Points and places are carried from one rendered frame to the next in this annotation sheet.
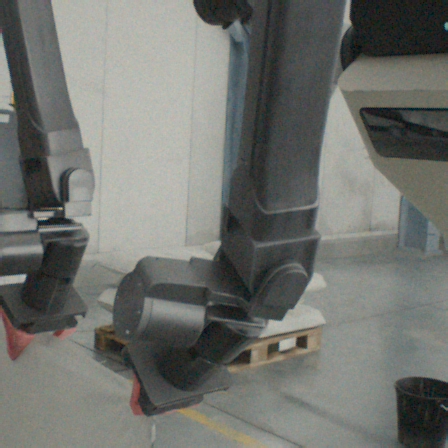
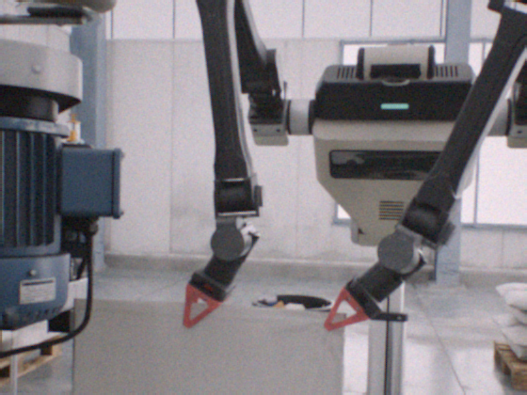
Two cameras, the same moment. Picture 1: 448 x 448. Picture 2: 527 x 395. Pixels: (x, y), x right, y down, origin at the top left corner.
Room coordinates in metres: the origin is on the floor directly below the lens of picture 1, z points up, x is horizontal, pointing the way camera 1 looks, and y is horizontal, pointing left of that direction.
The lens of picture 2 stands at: (-0.01, 0.77, 1.25)
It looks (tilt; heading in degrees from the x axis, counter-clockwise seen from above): 3 degrees down; 319
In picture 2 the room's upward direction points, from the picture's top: 2 degrees clockwise
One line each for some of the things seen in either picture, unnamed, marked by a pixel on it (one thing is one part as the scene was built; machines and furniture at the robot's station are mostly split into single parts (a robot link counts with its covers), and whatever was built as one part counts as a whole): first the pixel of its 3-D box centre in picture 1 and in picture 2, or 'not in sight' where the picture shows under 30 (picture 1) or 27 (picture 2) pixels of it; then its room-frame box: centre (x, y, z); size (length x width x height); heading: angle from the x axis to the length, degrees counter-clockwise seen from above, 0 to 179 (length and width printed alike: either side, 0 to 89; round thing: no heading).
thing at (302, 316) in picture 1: (270, 318); (16, 335); (4.39, -0.58, 0.20); 0.67 x 0.43 x 0.15; 131
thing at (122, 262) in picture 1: (157, 260); not in sight; (4.28, 0.14, 0.56); 0.66 x 0.43 x 0.15; 128
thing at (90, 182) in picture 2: not in sight; (92, 192); (0.75, 0.44, 1.25); 0.10 x 0.08 x 0.12; 156
